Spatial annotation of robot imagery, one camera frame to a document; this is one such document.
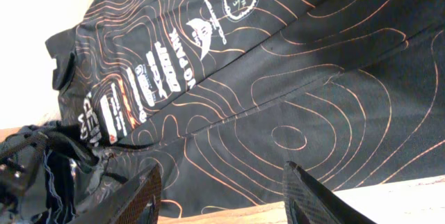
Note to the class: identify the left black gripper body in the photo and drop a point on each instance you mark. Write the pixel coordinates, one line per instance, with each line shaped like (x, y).
(20, 159)

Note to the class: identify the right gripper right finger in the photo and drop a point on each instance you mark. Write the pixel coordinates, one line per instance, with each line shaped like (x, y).
(307, 201)

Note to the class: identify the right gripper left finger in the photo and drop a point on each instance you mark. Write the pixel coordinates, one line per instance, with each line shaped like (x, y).
(137, 201)

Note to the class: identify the black jersey with orange contour lines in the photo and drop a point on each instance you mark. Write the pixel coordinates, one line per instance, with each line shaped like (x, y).
(222, 93)

